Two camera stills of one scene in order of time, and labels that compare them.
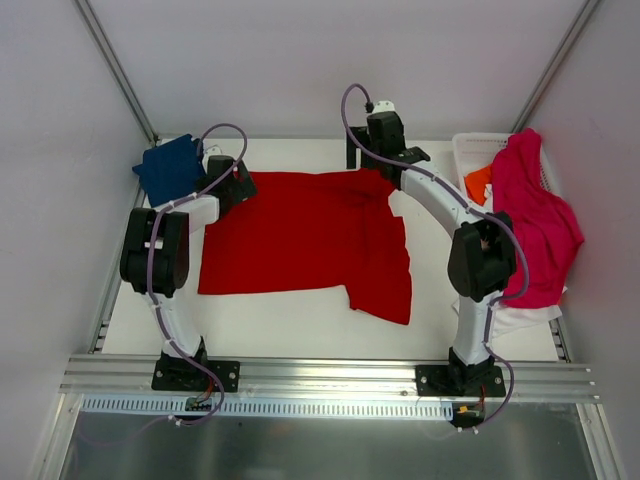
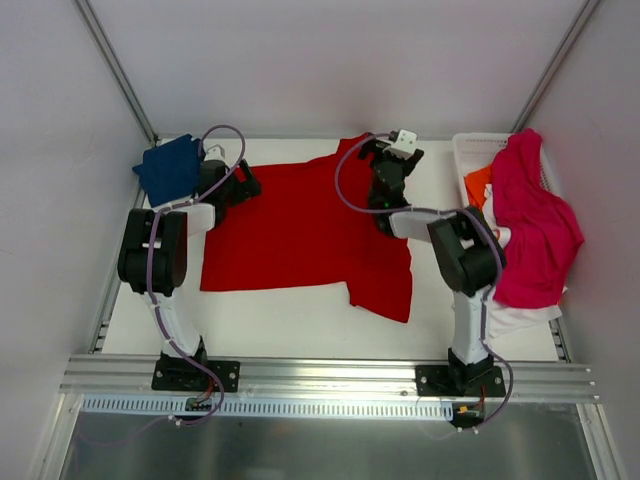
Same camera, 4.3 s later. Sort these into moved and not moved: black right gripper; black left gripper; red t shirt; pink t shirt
Moved: black right gripper
Not moved: pink t shirt; red t shirt; black left gripper
